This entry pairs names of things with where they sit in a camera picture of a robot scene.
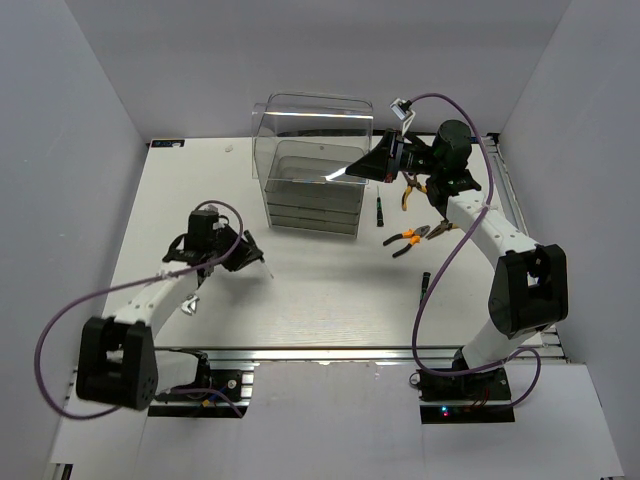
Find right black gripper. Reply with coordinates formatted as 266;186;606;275
346;128;443;183

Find green black screwdriver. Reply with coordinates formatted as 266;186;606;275
376;186;384;228
259;256;275;279
419;271;431;304

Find clear plastic drawer cabinet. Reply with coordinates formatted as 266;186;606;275
252;92;375;239

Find clear hinged cabinet lid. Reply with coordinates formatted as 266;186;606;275
251;91;374;185

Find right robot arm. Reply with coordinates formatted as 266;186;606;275
346;120;568;399

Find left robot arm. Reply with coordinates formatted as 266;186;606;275
75;210;264;411

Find silver adjustable wrench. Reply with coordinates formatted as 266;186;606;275
180;294;200;316

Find left blue label sticker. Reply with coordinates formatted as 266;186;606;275
149;139;185;148

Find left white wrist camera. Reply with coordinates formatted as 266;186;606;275
202;203;221;230

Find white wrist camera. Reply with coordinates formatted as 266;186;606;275
390;98;415;135
202;203;221;230

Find yellow handled needle-nose pliers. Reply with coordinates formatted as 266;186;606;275
401;172;427;211

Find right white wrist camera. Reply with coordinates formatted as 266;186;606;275
390;98;415;135

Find orange handled pliers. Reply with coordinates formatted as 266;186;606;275
382;225;431;258

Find yellow handled small pliers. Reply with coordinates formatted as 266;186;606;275
426;220;457;240

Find right aluminium rail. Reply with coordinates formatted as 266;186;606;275
483;134;566;360

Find aluminium rail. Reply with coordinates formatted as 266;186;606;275
199;345;481;364
483;134;566;360

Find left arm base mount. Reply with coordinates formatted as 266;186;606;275
148;368;254;419

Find front aluminium rail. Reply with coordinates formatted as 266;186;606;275
199;345;481;364

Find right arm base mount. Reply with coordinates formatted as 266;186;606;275
410;368;515;425

